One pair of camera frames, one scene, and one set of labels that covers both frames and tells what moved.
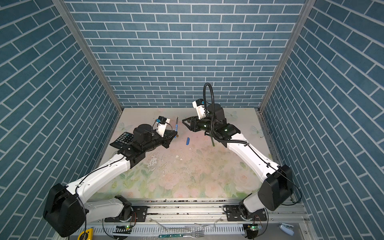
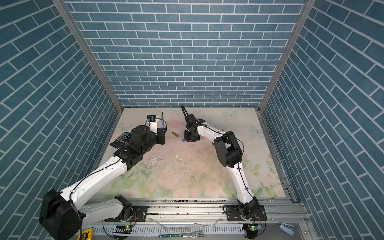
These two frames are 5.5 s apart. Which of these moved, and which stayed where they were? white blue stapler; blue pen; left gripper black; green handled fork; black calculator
Moved: left gripper black; blue pen
Stayed: white blue stapler; black calculator; green handled fork
